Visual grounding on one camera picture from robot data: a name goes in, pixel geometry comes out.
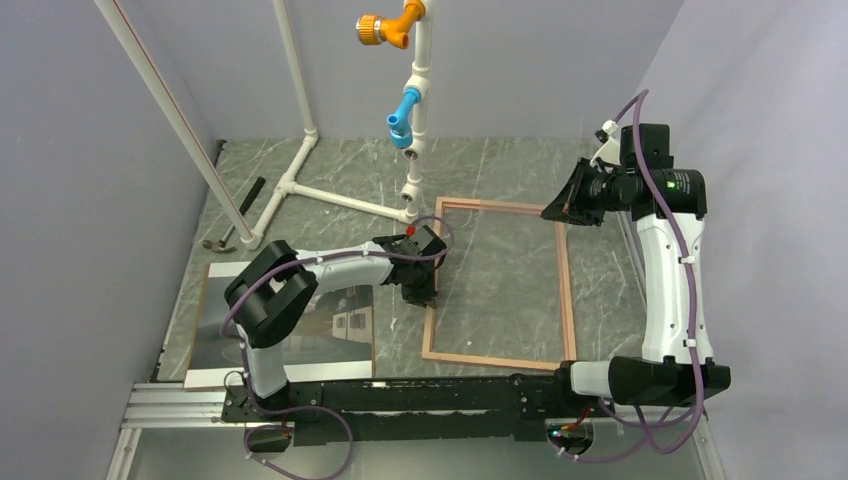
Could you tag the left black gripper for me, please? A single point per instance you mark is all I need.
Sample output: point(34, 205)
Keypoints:
point(425, 296)

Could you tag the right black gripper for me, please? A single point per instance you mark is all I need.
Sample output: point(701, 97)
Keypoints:
point(562, 207)

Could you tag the clear glass pane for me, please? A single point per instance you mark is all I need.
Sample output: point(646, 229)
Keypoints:
point(499, 287)

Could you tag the photo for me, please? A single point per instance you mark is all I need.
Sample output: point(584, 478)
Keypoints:
point(334, 340)

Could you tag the pink wooden picture frame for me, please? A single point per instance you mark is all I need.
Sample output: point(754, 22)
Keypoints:
point(444, 203)

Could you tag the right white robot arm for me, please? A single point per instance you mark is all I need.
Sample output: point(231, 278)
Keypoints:
point(676, 367)

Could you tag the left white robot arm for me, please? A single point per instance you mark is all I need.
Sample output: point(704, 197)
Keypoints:
point(269, 296)

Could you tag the blue nozzle fitting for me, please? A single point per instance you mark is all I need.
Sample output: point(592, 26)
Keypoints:
point(399, 121)

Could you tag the white PVC pipe stand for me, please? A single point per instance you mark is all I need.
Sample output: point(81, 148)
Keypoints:
point(287, 185)

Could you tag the orange nozzle fitting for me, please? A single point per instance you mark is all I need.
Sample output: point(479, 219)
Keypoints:
point(373, 29)

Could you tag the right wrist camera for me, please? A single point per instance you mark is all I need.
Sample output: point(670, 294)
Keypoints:
point(609, 151)

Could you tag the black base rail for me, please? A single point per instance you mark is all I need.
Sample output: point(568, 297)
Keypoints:
point(521, 407)

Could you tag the aluminium extrusion rail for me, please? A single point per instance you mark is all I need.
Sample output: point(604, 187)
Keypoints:
point(170, 405)

